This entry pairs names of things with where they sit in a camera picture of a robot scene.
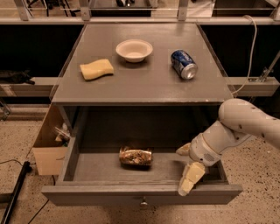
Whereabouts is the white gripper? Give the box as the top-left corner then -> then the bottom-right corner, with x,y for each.
176,133 -> 221,196

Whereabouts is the orange soda can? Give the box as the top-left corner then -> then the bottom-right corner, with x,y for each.
119,146 -> 152,166

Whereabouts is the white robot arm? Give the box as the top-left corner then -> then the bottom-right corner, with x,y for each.
176,98 -> 280,196

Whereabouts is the metal drawer knob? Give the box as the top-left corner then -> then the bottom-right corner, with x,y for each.
140,197 -> 148,207

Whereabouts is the blue soda can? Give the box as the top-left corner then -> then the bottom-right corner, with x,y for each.
171,50 -> 198,80

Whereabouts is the grey open drawer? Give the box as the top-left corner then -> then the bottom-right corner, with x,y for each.
42,136 -> 242,206

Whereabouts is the grey wooden cabinet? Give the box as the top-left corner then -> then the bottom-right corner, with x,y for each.
49,22 -> 236,138

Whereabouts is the white foam bowl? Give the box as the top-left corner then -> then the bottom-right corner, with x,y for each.
115,39 -> 153,63

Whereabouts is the plastic bag in box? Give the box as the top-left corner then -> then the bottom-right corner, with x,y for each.
54,122 -> 71,143

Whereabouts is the yellow sponge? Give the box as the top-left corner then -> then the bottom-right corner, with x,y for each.
80,59 -> 114,81

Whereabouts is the cardboard box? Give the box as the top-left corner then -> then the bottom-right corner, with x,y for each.
32,106 -> 68,175

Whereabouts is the black bar on floor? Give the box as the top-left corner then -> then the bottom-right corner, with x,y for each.
1,161 -> 32,224

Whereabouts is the white cable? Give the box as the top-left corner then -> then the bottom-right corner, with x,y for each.
232,14 -> 259,95

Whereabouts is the black floor cable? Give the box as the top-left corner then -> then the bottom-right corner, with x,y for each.
0,158 -> 56,224

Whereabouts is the metal frame rail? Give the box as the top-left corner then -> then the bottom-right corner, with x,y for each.
0,0 -> 280,25

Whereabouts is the black object on rail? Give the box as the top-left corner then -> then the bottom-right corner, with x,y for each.
0,70 -> 35,85

